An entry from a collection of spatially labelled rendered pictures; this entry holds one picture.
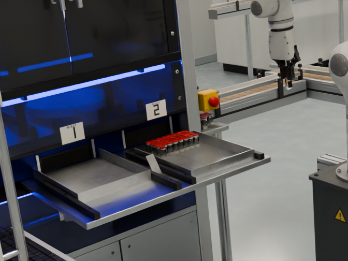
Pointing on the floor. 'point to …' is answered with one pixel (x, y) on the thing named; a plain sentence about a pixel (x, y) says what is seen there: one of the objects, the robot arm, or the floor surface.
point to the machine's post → (192, 117)
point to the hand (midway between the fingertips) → (287, 72)
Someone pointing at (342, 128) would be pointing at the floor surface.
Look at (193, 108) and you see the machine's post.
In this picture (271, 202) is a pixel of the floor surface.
